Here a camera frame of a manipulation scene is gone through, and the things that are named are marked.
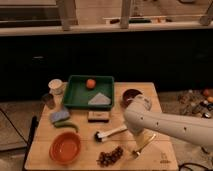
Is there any red orange bowl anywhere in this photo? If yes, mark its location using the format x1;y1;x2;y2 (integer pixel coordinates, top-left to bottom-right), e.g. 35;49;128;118
49;131;81;165

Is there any blue sponge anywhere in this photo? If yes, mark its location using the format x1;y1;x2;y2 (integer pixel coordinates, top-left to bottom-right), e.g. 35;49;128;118
50;110;70;123

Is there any white handled dish brush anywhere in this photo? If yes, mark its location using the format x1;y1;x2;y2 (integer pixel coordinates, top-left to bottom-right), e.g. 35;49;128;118
94;125;127;142

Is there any orange fruit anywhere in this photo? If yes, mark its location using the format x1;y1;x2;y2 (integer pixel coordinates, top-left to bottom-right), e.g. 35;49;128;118
86;79;96;89

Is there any green chili pepper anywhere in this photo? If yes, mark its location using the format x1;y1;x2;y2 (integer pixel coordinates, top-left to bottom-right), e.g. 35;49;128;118
53;122;79;133

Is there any bunch of dark grapes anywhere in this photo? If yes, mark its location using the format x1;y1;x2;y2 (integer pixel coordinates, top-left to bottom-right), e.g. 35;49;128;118
97;146;124;167

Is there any green plastic tray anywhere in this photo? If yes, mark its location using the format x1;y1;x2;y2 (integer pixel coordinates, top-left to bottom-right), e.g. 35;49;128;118
62;75;114;110

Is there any dark metal cup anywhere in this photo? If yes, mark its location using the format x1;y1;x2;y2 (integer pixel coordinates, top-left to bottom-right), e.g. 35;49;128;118
42;93;55;109

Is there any wooden block with dark top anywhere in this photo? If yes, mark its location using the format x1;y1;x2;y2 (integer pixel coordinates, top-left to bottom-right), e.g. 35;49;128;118
88;111;110;122

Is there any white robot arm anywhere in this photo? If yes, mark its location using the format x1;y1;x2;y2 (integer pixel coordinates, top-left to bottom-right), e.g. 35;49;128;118
123;94;213;152

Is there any dark maroon bowl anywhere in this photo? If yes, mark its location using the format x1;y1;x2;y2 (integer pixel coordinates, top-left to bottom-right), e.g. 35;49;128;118
122;89;141;108

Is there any grey triangular cloth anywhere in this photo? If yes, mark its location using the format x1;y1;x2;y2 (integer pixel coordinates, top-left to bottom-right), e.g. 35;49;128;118
88;93;111;105

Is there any white paper cup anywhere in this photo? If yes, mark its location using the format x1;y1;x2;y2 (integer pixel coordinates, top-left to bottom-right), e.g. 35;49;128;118
48;79;63;95

